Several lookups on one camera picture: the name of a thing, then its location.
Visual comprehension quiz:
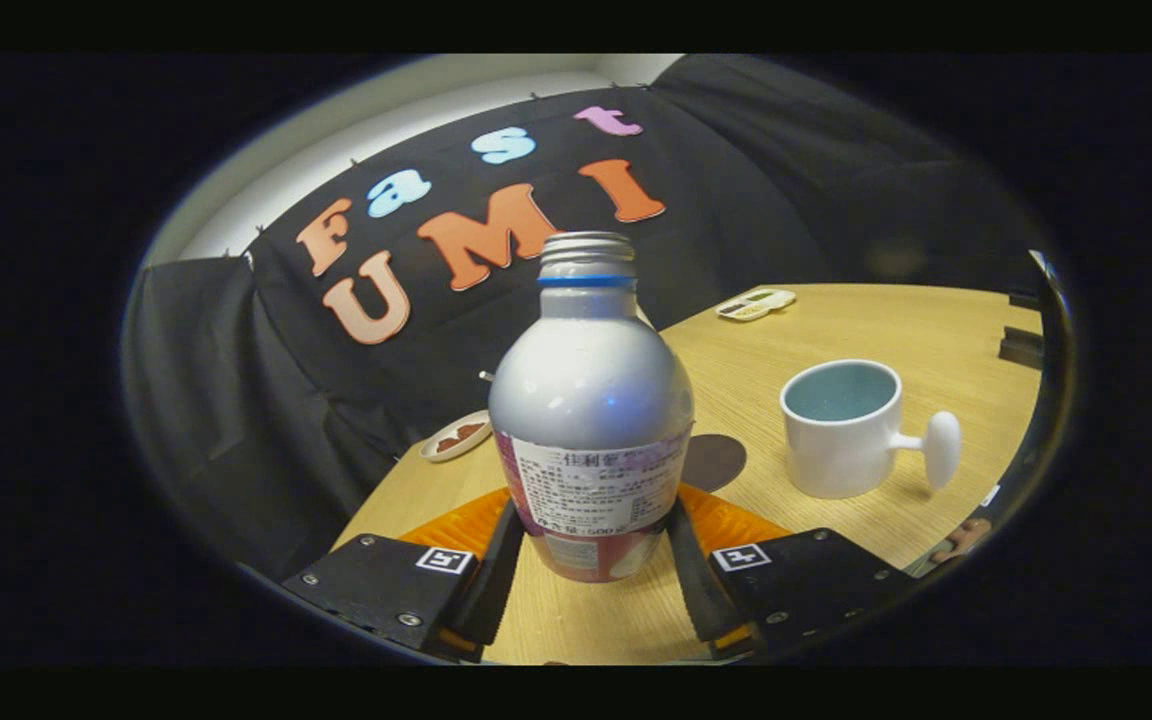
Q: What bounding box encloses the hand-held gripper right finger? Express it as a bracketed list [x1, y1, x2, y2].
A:
[666, 483, 922, 661]

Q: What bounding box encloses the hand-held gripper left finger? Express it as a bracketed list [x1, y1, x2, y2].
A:
[281, 487, 527, 663]

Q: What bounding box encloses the dark brown round coaster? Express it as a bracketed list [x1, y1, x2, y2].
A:
[681, 433, 748, 493]

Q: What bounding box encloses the white cup blue inside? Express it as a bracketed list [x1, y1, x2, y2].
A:
[780, 359, 963, 500]

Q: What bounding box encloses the silver juice bottle red label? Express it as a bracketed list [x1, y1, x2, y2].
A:
[488, 231, 695, 584]

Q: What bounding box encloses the white plate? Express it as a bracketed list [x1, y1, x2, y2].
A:
[419, 410, 493, 463]

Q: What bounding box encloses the wooden table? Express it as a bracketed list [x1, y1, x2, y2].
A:
[331, 283, 1047, 666]

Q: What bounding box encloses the white compartment tray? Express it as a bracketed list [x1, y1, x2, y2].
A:
[715, 288, 797, 323]

